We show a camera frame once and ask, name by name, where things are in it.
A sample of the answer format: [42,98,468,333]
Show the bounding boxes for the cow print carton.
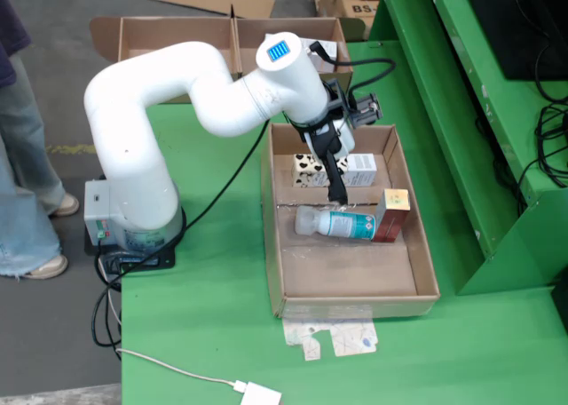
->
[290,152,379,189]

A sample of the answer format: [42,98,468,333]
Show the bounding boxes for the long black cable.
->
[98,123,272,286]

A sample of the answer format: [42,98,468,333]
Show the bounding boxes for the black looped power cables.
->
[90,262,124,362]

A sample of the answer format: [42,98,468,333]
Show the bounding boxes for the white power adapter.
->
[239,379,284,405]

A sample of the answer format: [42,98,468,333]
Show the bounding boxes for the beige shoe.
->
[47,192,82,218]
[20,252,70,282]

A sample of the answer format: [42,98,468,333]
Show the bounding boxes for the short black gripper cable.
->
[308,40,398,108]

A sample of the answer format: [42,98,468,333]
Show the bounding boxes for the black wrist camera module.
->
[351,92,383,129]

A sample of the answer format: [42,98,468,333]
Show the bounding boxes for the white teal spray bottle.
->
[294,203,378,242]

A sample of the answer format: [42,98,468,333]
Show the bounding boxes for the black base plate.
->
[83,234,178,274]

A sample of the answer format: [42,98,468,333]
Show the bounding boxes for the large cardboard tray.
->
[259,121,442,321]

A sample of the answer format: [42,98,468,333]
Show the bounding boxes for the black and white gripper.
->
[290,79,357,204]

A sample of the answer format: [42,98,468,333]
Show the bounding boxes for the small carton with metallic top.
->
[370,187,412,244]

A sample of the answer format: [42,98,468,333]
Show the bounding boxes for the black cable bundle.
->
[473,0,568,218]

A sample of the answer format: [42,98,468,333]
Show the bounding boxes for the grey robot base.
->
[83,178,188,251]

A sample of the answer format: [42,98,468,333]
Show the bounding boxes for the cardboard box printed BS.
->
[335,0,382,20]

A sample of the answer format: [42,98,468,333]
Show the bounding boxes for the white carton with orange stripe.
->
[304,39,339,74]

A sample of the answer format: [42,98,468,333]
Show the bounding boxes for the white cable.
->
[114,346,244,392]

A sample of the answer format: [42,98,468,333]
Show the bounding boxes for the green metal shelf unit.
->
[367,0,568,298]

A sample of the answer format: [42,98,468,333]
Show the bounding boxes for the person in purple shirt, jeans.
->
[0,0,82,282]

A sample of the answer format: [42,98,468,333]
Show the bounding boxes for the flattened patterned carton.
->
[281,318,382,362]

